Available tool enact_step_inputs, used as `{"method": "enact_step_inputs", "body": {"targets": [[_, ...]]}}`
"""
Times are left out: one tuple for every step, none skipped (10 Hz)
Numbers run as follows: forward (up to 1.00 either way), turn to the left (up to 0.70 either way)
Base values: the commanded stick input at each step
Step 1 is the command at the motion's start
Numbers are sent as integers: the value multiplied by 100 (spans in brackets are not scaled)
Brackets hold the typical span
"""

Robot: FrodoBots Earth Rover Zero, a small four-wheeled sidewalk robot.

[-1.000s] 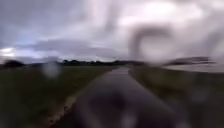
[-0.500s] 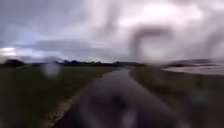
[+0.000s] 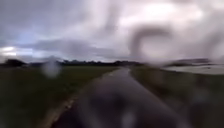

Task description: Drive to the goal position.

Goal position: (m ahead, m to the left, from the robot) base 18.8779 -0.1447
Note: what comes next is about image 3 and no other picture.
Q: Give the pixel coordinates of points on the distant row of trees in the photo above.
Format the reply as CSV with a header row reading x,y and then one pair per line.
x,y
83,62

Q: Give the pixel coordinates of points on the dark wet asphalt path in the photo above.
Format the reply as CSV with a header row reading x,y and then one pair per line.
x,y
115,96

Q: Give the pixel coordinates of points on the pale sandy path edge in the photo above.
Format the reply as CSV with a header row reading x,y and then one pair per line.
x,y
56,111

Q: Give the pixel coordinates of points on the distant dark hill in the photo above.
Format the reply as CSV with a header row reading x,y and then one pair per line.
x,y
191,61

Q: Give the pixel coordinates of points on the grass verge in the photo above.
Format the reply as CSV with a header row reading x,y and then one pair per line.
x,y
186,93

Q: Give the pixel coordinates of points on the grass field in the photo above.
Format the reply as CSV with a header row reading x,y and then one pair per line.
x,y
30,93

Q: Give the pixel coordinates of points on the pale water surface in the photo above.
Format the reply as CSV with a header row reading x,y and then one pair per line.
x,y
200,69

